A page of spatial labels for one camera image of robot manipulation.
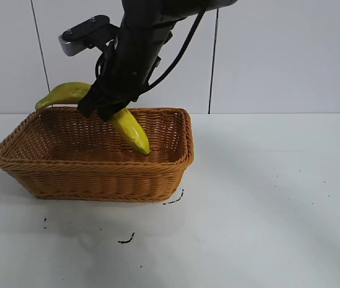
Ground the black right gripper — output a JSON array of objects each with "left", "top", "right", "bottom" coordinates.
[{"left": 77, "top": 21, "right": 176, "bottom": 122}]

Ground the yellow banana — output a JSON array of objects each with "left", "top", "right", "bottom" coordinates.
[{"left": 34, "top": 81, "right": 151, "bottom": 156}]

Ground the tan wicker rectangular basket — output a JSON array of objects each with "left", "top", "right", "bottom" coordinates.
[{"left": 0, "top": 106, "right": 194, "bottom": 202}]

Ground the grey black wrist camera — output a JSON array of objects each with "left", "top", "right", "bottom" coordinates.
[{"left": 58, "top": 14, "right": 120, "bottom": 57}]

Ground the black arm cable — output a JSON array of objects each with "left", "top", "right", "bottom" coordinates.
[{"left": 145, "top": 7, "right": 206, "bottom": 91}]

